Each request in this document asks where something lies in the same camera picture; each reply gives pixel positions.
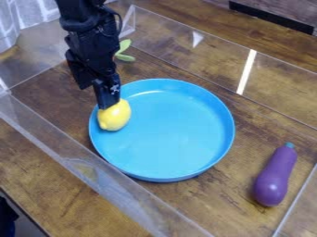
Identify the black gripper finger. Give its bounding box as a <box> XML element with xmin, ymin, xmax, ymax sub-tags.
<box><xmin>92</xmin><ymin>73</ymin><xmax>121</xmax><ymax>109</ymax></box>
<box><xmin>65</xmin><ymin>52</ymin><xmax>93</xmax><ymax>90</ymax></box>

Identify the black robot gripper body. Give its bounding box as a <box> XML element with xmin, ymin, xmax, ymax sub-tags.
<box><xmin>65</xmin><ymin>21</ymin><xmax>120</xmax><ymax>80</ymax></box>

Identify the yellow toy lemon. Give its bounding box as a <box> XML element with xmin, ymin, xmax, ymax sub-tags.
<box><xmin>96</xmin><ymin>99</ymin><xmax>130</xmax><ymax>131</ymax></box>

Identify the round blue tray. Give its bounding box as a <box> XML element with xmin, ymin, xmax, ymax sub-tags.
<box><xmin>88</xmin><ymin>79</ymin><xmax>235</xmax><ymax>182</ymax></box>

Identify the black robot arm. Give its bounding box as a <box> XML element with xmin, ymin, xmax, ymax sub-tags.
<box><xmin>54</xmin><ymin>0</ymin><xmax>122</xmax><ymax>109</ymax></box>

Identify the orange toy carrot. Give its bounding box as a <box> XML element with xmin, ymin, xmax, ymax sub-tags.
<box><xmin>114</xmin><ymin>39</ymin><xmax>134</xmax><ymax>62</ymax></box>

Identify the white patterned curtain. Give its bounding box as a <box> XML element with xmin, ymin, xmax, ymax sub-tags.
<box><xmin>0</xmin><ymin>0</ymin><xmax>58</xmax><ymax>54</ymax></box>

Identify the purple toy eggplant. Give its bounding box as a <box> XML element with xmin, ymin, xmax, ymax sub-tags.
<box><xmin>252</xmin><ymin>142</ymin><xmax>296</xmax><ymax>206</ymax></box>

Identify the black cable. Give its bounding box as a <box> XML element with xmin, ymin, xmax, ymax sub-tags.
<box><xmin>100</xmin><ymin>4</ymin><xmax>125</xmax><ymax>40</ymax></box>

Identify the clear acrylic enclosure wall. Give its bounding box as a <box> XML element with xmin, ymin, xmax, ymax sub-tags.
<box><xmin>0</xmin><ymin>0</ymin><xmax>317</xmax><ymax>237</ymax></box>

